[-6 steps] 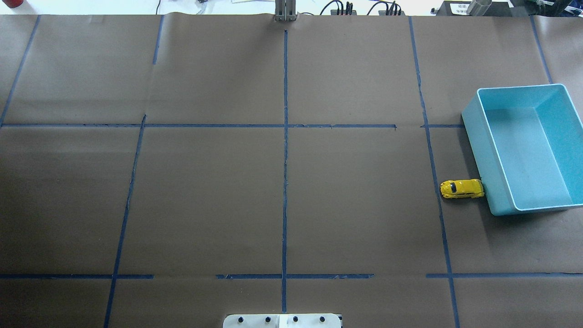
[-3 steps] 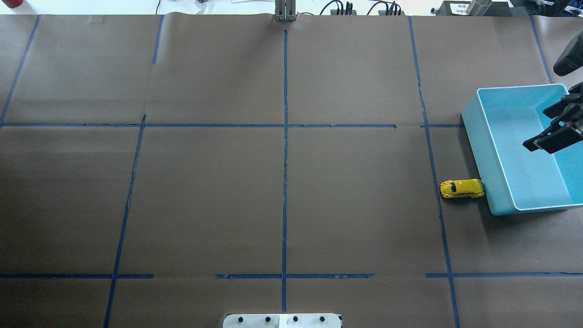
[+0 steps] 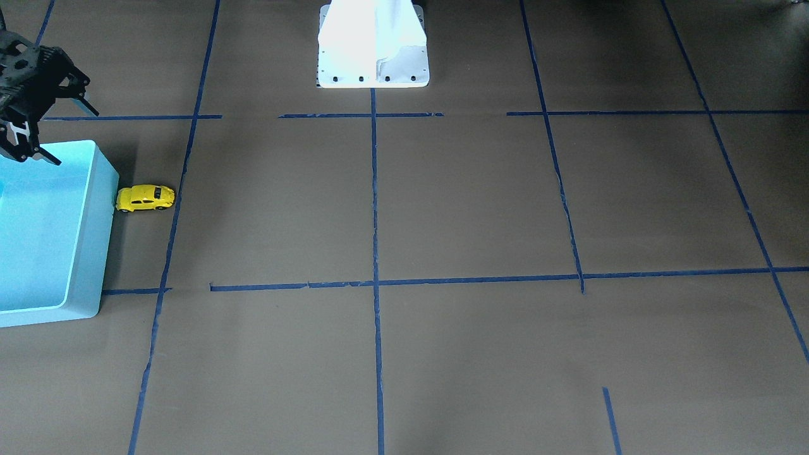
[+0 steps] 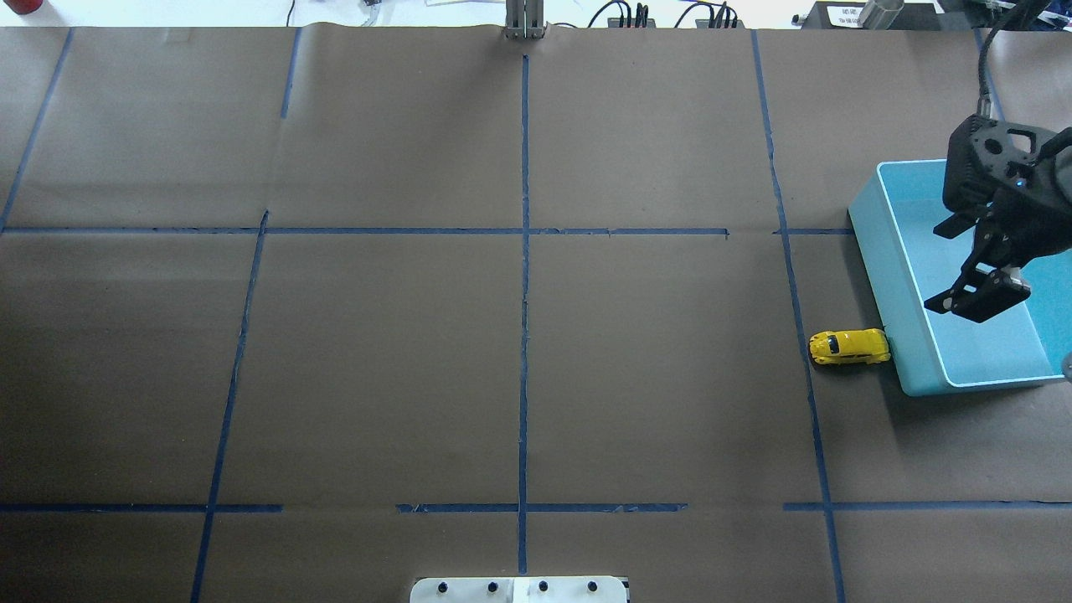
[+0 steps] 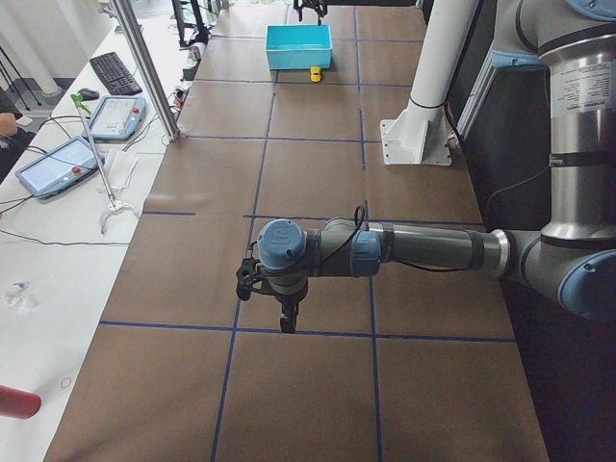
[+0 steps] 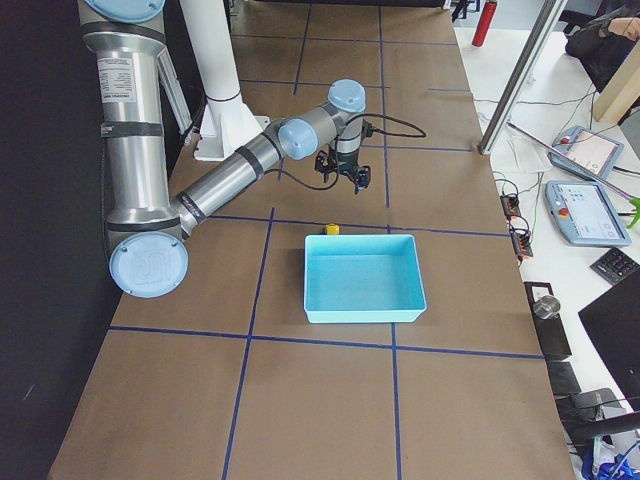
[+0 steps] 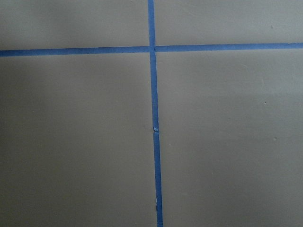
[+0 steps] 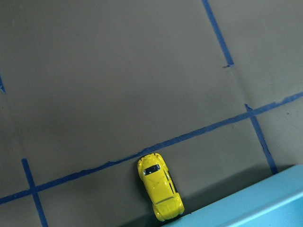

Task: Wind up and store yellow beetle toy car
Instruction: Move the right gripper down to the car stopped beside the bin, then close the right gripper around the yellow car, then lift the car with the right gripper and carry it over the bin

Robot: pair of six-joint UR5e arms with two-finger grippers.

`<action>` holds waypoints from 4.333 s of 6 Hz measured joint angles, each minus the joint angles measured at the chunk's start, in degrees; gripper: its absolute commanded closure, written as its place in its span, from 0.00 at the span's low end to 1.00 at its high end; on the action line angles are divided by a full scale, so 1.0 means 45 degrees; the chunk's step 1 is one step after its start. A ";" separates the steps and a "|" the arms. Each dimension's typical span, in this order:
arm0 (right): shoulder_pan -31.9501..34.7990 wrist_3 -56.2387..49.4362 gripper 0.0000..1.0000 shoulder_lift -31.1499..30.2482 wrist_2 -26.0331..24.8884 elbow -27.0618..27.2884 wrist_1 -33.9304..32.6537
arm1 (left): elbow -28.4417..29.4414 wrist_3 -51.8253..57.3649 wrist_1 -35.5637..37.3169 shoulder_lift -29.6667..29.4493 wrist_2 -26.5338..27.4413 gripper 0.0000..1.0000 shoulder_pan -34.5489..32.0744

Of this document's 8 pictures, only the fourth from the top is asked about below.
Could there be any light blue plastic bin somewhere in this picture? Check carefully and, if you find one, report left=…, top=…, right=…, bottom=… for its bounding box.
left=848, top=160, right=1071, bottom=396

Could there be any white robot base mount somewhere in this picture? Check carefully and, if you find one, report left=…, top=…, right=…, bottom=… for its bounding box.
left=410, top=575, right=631, bottom=602

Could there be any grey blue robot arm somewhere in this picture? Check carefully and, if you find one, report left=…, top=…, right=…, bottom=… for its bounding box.
left=923, top=116, right=1071, bottom=323

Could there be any yellow beetle toy car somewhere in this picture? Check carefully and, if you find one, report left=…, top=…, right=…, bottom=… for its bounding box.
left=808, top=328, right=892, bottom=365

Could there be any red cylinder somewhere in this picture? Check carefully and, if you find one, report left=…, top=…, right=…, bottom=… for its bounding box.
left=3, top=0, right=44, bottom=16

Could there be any aluminium frame post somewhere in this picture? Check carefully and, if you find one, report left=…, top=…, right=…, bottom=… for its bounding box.
left=504, top=0, right=547, bottom=39

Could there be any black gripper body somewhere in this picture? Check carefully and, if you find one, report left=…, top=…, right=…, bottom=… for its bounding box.
left=942, top=115, right=1071, bottom=252

